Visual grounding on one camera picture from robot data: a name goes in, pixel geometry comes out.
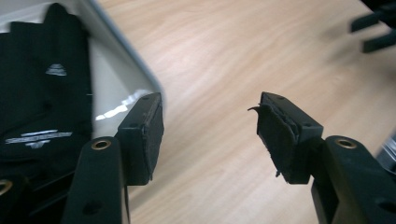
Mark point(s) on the black glove with white print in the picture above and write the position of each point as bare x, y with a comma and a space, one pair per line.
37, 46

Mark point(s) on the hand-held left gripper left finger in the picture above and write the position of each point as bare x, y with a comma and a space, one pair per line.
102, 180

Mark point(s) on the white bin with grey rim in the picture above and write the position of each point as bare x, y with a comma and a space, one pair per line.
124, 77

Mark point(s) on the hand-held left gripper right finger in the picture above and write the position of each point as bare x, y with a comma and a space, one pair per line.
342, 174

